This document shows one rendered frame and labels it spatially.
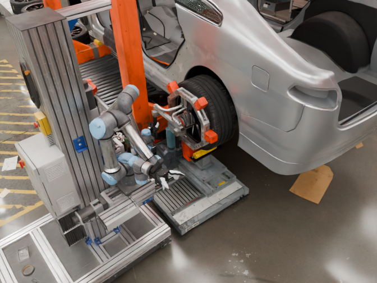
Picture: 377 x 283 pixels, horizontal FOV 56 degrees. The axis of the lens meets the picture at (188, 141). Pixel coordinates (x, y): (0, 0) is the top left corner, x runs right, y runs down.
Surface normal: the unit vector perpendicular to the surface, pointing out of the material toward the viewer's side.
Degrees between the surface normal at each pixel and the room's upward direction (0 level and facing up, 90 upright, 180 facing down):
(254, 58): 80
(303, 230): 0
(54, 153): 0
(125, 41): 90
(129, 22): 90
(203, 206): 0
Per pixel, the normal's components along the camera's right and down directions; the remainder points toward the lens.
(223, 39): -0.80, 0.26
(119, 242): -0.03, -0.77
